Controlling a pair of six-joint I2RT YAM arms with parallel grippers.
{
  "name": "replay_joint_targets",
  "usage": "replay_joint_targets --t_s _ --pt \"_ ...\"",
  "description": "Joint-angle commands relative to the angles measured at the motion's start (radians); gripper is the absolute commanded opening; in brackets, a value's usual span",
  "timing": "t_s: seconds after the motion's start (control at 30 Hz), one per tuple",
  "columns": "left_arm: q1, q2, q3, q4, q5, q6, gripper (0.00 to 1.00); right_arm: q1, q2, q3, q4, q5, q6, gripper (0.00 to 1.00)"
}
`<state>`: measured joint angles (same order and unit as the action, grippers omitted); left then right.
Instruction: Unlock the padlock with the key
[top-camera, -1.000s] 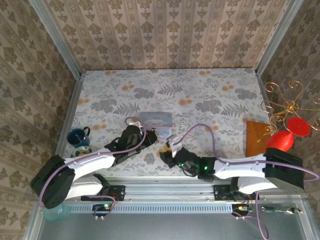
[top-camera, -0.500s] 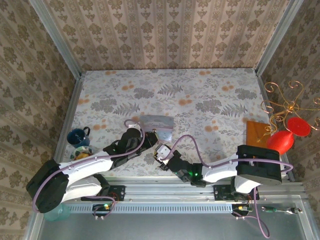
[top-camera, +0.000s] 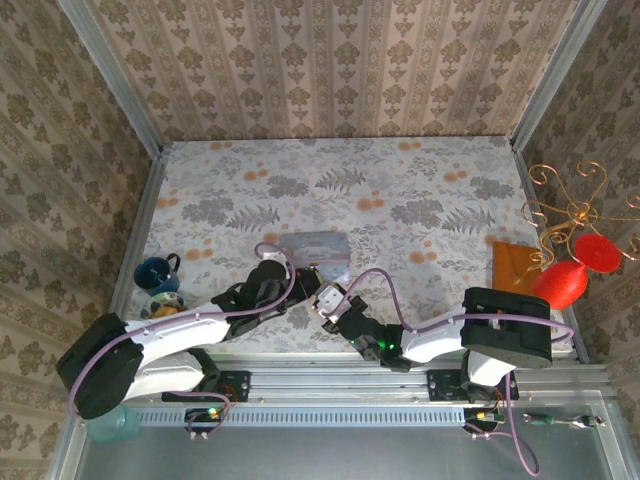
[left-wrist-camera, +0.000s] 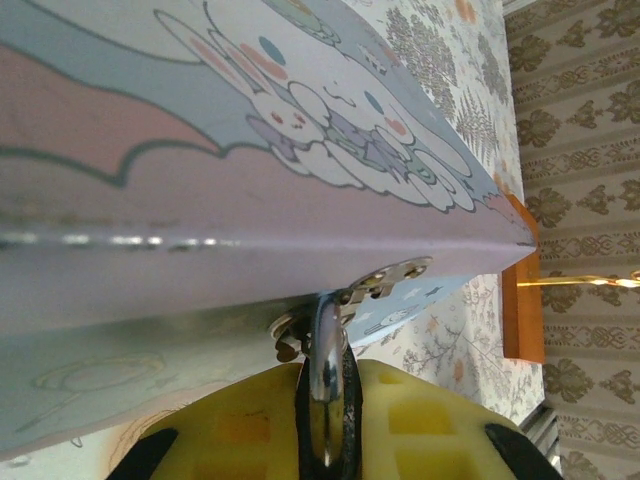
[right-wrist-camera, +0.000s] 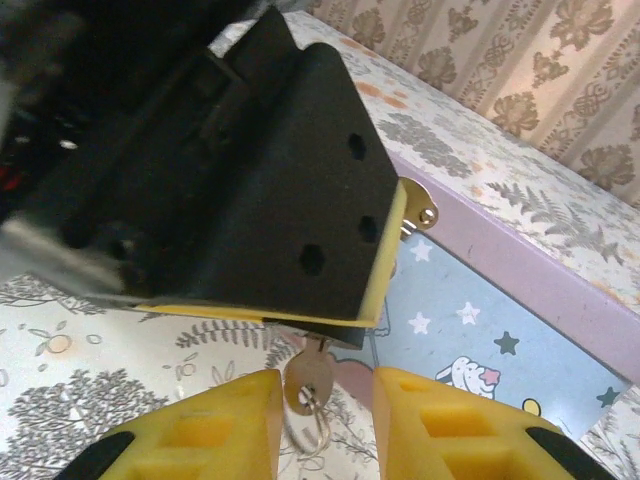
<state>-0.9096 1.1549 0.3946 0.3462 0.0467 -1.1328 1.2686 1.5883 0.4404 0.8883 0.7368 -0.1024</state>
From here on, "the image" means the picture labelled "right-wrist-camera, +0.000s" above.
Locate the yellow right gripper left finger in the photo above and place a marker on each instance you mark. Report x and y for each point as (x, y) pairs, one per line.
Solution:
(200, 435)

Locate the gold box hasp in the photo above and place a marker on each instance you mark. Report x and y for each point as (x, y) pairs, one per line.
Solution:
(417, 205)

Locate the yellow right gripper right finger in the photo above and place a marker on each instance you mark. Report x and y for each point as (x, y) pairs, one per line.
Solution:
(450, 440)

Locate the light blue tin box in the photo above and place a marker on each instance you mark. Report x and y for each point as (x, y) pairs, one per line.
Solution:
(500, 325)

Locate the silver key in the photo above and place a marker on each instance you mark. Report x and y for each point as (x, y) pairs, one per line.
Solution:
(310, 375)

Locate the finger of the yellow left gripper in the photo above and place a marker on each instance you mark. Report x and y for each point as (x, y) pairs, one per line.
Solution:
(280, 200)

